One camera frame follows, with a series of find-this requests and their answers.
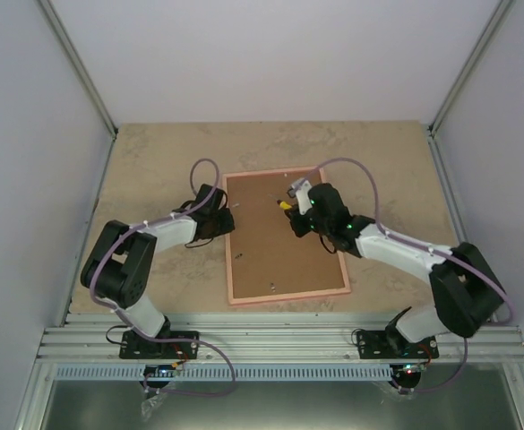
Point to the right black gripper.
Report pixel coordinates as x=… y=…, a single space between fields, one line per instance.
x=300 y=228

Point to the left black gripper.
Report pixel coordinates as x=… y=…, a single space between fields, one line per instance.
x=227 y=227

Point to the yellow handled screwdriver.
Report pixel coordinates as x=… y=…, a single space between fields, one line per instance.
x=282 y=204

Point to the pink wooden photo frame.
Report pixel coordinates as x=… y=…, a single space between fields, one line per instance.
x=300 y=268

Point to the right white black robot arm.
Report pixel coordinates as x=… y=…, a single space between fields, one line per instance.
x=465 y=291

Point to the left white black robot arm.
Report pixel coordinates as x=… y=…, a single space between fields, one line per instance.
x=117 y=270

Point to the clear plastic bag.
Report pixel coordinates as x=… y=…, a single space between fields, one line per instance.
x=151 y=401

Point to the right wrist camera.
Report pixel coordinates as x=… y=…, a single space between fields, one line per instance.
x=299 y=190

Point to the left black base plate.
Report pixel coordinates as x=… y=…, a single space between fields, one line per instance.
x=135 y=347

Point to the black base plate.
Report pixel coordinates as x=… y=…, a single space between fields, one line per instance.
x=379 y=345
x=135 y=347

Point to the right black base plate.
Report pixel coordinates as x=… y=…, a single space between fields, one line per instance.
x=379 y=345

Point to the aluminium rail base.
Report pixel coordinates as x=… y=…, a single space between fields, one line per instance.
x=274 y=338

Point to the grey slotted cable duct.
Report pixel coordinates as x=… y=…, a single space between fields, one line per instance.
x=222 y=373

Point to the left aluminium corner post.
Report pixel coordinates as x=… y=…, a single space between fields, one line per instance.
x=55 y=23

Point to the aluminium corner post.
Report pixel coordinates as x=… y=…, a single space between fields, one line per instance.
x=475 y=56
x=55 y=23

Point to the right aluminium corner post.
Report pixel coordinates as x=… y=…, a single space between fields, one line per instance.
x=475 y=56

